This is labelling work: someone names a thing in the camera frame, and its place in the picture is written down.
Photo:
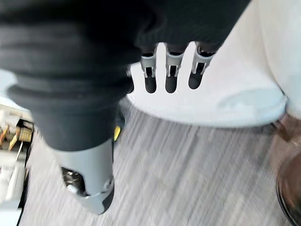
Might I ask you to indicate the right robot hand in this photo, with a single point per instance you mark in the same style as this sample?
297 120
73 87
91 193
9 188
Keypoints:
77 70

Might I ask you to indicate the white round tea table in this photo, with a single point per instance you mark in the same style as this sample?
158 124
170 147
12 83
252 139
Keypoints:
211 103

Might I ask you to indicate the brown translucent small bin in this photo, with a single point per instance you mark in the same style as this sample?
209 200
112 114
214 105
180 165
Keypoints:
288 164

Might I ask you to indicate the black and yellow object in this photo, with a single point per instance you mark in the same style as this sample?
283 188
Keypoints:
118 128

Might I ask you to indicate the white shelf with clutter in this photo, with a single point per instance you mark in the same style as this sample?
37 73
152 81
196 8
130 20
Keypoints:
13 153

